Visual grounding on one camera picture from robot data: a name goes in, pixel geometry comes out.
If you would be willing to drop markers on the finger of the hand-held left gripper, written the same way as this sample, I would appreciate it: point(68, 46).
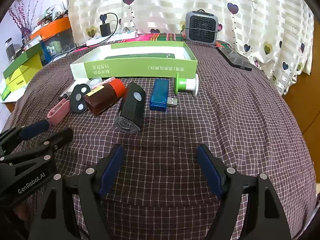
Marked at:
point(62, 135)
point(35, 129)

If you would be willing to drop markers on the heart print curtain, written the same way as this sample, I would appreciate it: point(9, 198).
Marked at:
point(175, 5)

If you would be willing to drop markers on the yellow-green cardboard box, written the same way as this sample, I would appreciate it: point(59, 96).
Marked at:
point(25, 78)

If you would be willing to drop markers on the assorted clutter pile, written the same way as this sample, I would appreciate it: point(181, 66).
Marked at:
point(53, 16)

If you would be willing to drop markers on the black smartphone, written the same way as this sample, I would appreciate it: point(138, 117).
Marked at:
point(233, 58)

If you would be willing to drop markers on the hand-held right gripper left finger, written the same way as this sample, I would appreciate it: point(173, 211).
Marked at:
point(112, 170)

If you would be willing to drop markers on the glass jar with black lid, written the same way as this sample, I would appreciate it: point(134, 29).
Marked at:
point(9, 50)

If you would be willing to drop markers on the blue translucent usb dongle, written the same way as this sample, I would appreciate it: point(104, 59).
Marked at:
point(158, 95)

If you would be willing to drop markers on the blue box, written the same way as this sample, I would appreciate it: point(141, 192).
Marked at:
point(46, 51)

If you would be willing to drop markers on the white plug charger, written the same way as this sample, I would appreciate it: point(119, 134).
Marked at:
point(81, 81)

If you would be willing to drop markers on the pink clip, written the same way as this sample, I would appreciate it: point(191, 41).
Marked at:
point(57, 112)

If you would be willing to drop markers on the clear bin with orange lid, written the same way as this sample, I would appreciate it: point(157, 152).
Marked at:
point(57, 26)

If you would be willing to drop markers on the brown bottle with red cap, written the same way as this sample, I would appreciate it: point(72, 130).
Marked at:
point(102, 100)

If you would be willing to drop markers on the small green packet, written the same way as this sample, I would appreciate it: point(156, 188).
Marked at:
point(5, 93)

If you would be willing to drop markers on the black power adapter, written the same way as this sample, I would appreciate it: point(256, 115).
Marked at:
point(105, 29)

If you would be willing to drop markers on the brown checked cloth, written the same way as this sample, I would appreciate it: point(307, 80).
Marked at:
point(200, 120)

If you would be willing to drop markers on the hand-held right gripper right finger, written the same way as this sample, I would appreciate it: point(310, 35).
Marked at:
point(208, 170)

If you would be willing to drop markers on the green and white spool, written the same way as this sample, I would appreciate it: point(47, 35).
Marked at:
point(186, 83)

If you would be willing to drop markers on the black oval piece metal discs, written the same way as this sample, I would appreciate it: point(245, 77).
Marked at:
point(75, 102)

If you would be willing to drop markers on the green and white cardboard box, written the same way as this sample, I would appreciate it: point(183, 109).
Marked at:
point(140, 66)

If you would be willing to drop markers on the colourful plaid cloth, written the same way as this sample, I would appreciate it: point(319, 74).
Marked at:
point(162, 37)

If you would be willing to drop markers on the grey desktop fan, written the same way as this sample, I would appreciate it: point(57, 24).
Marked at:
point(200, 28)

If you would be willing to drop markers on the black rectangular device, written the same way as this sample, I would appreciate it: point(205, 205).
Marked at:
point(132, 107)

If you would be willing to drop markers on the purple flower branches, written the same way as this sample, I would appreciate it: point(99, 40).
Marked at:
point(21, 17)

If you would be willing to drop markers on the white and blue power strip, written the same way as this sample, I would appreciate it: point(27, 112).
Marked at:
point(110, 38)

